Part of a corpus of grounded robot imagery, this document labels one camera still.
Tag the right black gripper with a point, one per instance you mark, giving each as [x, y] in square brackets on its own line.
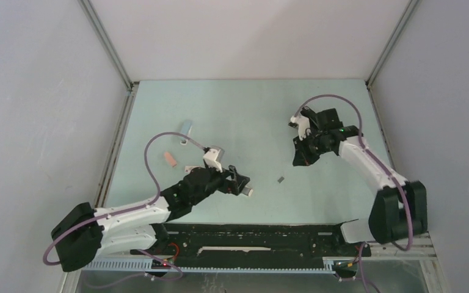
[301, 157]

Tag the staple tray box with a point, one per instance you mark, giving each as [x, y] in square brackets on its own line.
[247, 191]

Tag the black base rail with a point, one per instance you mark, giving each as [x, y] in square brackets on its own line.
[254, 247]

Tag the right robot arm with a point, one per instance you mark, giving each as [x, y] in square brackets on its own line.
[399, 209]

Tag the pink mini stapler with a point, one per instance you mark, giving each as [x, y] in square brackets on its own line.
[170, 159]

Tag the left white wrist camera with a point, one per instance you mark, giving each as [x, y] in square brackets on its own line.
[212, 158]

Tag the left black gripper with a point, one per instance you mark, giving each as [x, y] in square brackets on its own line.
[231, 186]

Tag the white staple box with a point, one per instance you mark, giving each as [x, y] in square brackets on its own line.
[189, 168]

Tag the light blue stapler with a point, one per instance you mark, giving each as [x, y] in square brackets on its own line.
[186, 129]

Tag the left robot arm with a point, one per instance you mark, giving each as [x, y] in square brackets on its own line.
[86, 232]

